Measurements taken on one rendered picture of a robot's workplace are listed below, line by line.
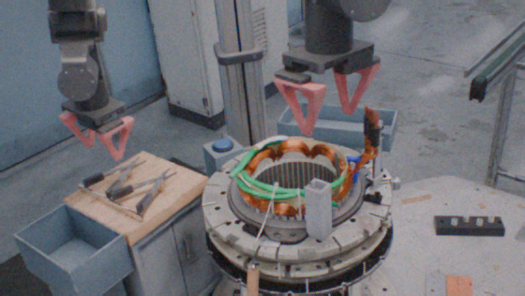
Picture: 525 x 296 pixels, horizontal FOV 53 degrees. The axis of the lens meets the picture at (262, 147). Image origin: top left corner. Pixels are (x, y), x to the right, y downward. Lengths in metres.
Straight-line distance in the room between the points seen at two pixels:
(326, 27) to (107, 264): 0.55
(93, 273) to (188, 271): 0.24
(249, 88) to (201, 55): 1.86
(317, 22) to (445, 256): 0.78
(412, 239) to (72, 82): 0.83
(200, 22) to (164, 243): 2.18
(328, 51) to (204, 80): 2.60
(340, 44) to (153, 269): 0.58
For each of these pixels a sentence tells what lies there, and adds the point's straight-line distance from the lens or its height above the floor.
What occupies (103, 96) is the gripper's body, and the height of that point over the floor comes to 1.26.
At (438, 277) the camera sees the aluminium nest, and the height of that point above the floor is 0.80.
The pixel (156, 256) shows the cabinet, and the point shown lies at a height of 0.97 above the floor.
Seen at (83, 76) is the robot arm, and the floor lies 1.33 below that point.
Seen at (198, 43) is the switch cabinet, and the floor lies 0.58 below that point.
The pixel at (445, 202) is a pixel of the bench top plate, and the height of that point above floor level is 0.78.
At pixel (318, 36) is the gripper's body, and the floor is 1.42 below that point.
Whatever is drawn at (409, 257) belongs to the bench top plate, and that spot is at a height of 0.78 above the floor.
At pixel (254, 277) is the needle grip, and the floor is 1.05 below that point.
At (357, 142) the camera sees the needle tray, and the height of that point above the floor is 1.04.
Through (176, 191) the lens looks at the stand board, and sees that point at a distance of 1.00.
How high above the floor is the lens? 1.64
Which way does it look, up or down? 32 degrees down
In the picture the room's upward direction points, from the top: 6 degrees counter-clockwise
